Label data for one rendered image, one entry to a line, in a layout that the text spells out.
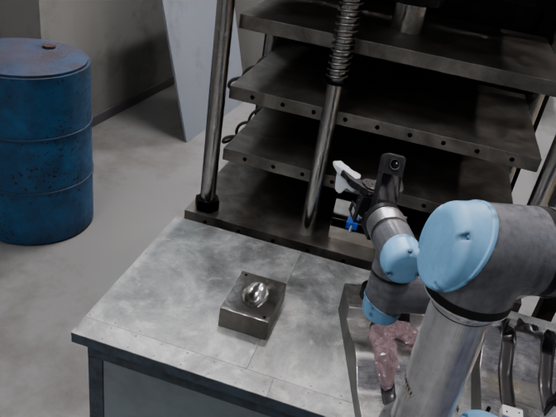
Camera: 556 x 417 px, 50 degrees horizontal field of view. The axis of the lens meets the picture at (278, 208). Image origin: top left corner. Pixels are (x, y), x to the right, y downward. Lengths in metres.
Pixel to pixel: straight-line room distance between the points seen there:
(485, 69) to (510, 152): 0.29
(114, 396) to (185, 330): 0.33
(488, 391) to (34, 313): 2.13
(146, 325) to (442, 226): 1.19
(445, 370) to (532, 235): 0.23
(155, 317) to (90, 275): 1.50
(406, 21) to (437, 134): 0.44
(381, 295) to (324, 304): 0.84
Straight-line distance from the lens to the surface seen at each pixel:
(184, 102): 4.72
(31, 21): 3.85
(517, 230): 0.76
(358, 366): 1.65
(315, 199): 2.21
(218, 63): 2.11
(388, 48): 2.06
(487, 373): 1.79
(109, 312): 1.84
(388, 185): 1.19
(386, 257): 1.05
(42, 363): 2.84
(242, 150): 2.28
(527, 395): 1.78
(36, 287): 3.24
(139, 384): 1.88
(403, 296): 1.13
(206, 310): 1.85
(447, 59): 2.05
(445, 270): 0.74
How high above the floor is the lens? 2.01
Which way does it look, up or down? 30 degrees down
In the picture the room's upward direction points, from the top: 9 degrees clockwise
